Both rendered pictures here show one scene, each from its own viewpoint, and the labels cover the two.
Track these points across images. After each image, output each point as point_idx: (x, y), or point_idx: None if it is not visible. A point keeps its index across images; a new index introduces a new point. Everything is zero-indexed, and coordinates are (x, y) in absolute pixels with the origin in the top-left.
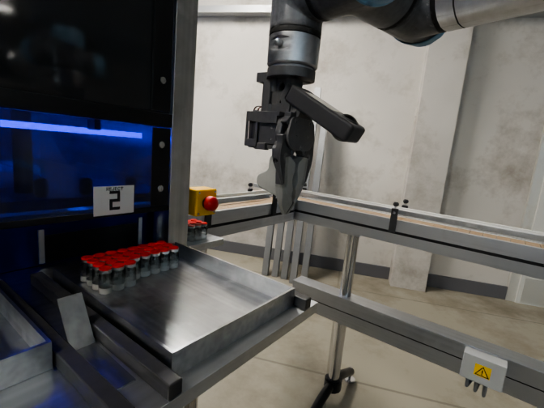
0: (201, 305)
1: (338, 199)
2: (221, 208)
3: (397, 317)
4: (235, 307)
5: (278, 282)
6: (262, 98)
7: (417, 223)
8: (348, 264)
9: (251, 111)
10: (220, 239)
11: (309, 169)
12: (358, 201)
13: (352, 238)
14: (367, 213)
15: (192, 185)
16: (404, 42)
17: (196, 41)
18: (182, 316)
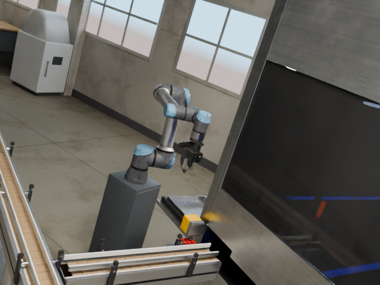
0: (193, 211)
1: (35, 222)
2: (160, 256)
3: (4, 262)
4: (184, 207)
5: (171, 199)
6: (200, 149)
7: (24, 188)
8: None
9: (202, 153)
10: (169, 243)
11: (180, 160)
12: (30, 210)
13: None
14: (24, 212)
15: (197, 221)
16: (170, 117)
17: (224, 146)
18: (199, 210)
